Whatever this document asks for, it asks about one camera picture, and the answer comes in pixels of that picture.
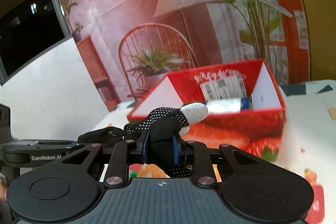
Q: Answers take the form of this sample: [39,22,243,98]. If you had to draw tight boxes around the printed living room backdrop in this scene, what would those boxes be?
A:
[56,0,310,110]

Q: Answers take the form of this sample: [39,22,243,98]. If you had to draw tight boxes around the white blue pack in box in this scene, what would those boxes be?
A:
[206,98,251,114]

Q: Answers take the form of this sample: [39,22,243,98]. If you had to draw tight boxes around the red strawberry cardboard box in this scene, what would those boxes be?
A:
[127,60,286,162]

